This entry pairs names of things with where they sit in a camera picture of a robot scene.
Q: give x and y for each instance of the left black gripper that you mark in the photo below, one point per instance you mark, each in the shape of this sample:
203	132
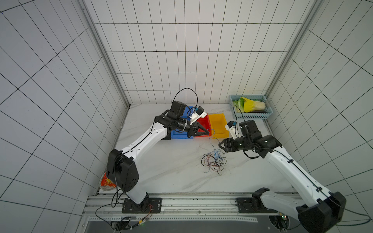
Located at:
193	130

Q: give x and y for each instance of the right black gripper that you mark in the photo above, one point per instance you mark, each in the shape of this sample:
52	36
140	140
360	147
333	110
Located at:
233	144

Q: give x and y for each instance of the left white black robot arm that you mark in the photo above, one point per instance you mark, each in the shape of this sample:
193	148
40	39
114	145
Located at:
122	164

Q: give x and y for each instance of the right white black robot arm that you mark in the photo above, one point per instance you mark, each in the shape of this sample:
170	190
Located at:
318	209

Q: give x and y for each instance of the red plastic bin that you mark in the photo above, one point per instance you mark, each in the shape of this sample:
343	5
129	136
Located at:
205	122

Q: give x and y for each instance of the yellow plastic bin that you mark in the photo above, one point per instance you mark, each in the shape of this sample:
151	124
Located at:
218	123

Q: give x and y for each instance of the blue plastic bin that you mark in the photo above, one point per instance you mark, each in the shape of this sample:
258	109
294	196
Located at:
186	115

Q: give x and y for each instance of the black plastic bin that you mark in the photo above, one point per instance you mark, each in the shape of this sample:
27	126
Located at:
167	137

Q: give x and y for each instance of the green lettuce toy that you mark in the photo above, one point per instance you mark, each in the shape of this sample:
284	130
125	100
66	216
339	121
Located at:
239	104

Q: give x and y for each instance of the toy napa cabbage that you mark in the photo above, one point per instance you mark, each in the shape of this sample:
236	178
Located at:
250	105

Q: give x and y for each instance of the light blue mesh basket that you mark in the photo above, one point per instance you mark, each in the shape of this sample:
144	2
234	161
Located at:
255	114

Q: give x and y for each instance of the red yellow snack bag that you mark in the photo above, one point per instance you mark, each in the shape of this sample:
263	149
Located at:
106	184

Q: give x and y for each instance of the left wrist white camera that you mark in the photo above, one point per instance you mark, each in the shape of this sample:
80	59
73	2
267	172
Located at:
198	113

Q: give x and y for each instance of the wrist white camera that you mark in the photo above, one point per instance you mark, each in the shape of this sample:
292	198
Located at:
198	113
233	128

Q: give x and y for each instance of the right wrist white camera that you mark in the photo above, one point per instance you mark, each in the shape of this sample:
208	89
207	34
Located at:
233	128

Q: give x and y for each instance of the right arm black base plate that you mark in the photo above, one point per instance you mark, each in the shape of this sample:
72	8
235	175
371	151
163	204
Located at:
253	204

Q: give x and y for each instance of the aluminium mounting rail frame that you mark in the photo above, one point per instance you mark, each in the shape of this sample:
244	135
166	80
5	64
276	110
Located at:
175	207

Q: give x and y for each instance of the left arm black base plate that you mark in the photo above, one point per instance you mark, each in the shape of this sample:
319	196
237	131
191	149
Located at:
152	205

